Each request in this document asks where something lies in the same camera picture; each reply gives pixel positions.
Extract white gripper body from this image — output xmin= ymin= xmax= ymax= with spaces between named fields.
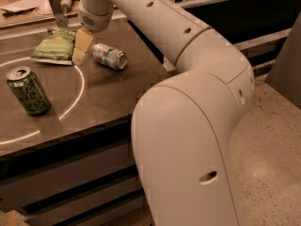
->
xmin=78 ymin=2 xmax=113 ymax=32

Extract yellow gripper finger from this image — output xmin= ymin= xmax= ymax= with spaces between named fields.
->
xmin=75 ymin=27 xmax=94 ymax=52
xmin=72 ymin=47 xmax=87 ymax=65

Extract white green 7up can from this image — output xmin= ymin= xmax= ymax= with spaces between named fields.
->
xmin=90 ymin=43 xmax=127 ymax=71

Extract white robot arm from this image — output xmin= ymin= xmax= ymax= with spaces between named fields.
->
xmin=78 ymin=0 xmax=255 ymax=226

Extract green arizona tea can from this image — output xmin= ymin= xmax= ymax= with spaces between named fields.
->
xmin=6 ymin=66 xmax=51 ymax=116

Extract green chip bag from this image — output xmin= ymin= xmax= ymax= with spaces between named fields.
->
xmin=30 ymin=29 xmax=76 ymax=66

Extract white paper sheets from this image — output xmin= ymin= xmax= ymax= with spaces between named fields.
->
xmin=0 ymin=0 xmax=48 ymax=14

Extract wooden background workbench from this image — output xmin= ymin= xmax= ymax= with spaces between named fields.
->
xmin=0 ymin=0 xmax=86 ymax=30

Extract left metal bracket post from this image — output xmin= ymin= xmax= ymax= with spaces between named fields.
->
xmin=48 ymin=0 xmax=68 ymax=28

